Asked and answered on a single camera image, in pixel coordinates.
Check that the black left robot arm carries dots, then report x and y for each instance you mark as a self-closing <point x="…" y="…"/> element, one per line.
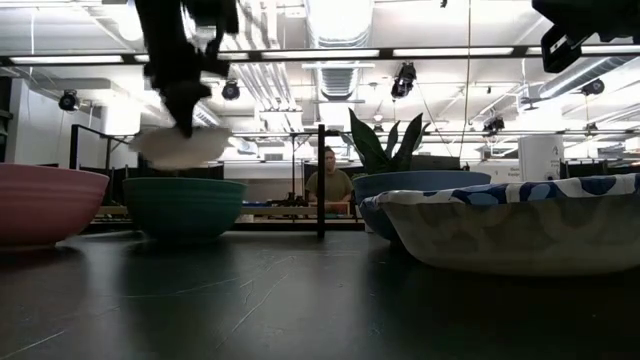
<point x="160" y="25"/>

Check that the black ceiling light rail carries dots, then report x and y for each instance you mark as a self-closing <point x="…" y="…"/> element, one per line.
<point x="252" y="54"/>

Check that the blue patterned paper bowl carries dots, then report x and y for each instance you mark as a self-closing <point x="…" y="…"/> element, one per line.
<point x="500" y="235"/>
<point x="205" y="147"/>

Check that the pink plastic bowl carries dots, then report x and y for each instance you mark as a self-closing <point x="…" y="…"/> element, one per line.
<point x="45" y="205"/>

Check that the teal plastic bowl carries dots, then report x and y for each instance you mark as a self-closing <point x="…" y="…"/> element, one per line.
<point x="182" y="210"/>

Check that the snake plant in white pot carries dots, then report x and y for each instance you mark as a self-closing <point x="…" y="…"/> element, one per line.
<point x="372" y="150"/>

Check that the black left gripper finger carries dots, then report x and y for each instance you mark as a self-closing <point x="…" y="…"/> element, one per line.
<point x="187" y="112"/>

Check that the silver ventilation duct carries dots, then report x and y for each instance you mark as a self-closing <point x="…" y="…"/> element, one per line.
<point x="339" y="30"/>

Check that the person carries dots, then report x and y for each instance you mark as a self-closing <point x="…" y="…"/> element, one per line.
<point x="337" y="185"/>

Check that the black table mat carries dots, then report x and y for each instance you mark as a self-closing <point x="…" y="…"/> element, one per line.
<point x="300" y="310"/>

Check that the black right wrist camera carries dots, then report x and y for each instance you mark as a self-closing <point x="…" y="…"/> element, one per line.
<point x="560" y="52"/>

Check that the black ceiling spotlight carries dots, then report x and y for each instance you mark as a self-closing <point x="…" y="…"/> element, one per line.
<point x="403" y="82"/>
<point x="593" y="87"/>
<point x="230" y="91"/>
<point x="69" y="101"/>
<point x="493" y="124"/>

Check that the blue plastic bowl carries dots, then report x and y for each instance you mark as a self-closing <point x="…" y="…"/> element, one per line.
<point x="400" y="185"/>

